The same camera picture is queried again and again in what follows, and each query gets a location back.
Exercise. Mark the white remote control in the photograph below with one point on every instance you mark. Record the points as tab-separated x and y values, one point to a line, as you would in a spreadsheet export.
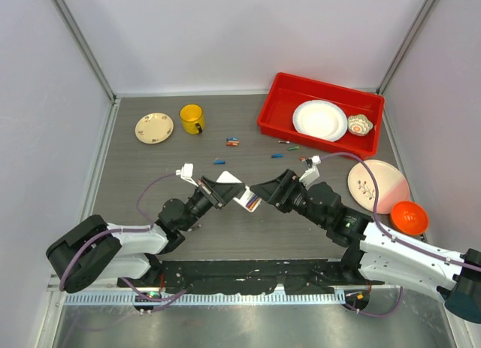
243	197

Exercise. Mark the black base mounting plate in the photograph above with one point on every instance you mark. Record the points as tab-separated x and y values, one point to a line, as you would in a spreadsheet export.
250	277

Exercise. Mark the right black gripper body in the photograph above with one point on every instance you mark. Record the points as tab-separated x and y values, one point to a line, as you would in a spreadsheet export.
290	183

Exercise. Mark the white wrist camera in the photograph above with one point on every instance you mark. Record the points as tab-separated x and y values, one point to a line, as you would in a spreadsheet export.
312	172
186	173

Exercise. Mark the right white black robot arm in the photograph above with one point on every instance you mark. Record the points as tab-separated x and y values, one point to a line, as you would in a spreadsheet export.
378	253

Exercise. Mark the white paper plate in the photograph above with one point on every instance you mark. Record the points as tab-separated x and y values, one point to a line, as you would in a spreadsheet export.
320	119

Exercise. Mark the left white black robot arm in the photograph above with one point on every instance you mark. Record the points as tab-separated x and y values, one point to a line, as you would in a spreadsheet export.
95	249

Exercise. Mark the white slotted cable duct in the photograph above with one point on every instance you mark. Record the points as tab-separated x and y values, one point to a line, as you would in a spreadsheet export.
277	297

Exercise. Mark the red plastic bin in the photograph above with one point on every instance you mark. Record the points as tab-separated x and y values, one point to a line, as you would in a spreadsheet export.
288	91

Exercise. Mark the yellow mug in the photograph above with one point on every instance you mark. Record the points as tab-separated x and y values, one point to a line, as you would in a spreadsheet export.
192	119

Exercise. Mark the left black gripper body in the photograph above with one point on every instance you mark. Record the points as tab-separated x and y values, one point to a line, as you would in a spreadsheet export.
205	188

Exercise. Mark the small patterned ceramic bowl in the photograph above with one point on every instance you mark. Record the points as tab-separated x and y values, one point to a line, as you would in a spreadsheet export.
359	125

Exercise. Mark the pink white ceramic plate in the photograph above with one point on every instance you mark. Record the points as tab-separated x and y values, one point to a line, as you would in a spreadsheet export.
392	185

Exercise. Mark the orange plastic bowl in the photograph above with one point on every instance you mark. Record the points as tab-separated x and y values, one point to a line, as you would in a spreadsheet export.
409	218

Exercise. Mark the cream floral plate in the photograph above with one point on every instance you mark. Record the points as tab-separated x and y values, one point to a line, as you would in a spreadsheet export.
154	128

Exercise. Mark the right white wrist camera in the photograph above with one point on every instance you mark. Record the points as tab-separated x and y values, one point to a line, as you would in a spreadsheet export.
312	172

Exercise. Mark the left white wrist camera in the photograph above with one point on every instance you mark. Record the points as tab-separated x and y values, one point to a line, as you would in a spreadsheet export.
186	173

